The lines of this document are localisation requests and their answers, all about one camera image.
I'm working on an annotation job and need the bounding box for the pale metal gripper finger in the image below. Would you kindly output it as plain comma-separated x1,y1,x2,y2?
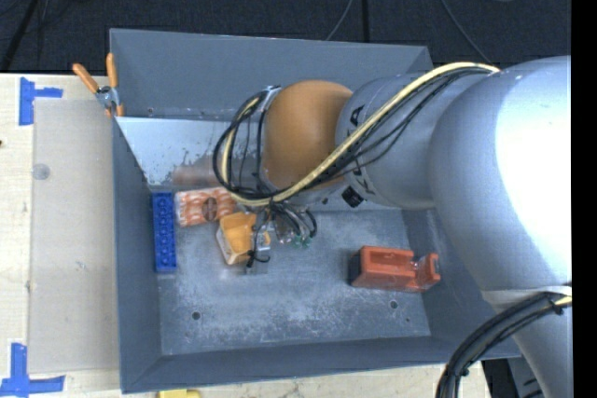
243,241,272,275

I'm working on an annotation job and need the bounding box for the grey metal bin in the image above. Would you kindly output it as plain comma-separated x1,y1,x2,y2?
108,28,521,395

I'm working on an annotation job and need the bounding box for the orange and white packet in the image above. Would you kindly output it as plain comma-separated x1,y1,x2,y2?
174,186,240,228

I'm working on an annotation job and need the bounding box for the blue studded flat block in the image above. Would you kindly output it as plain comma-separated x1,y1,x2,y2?
151,191,180,274

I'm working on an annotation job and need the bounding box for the pale wood board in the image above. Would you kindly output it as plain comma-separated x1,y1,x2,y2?
26,99,123,375

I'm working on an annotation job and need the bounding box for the black cylinder on white bracket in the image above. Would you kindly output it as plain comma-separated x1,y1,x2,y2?
321,185,366,208

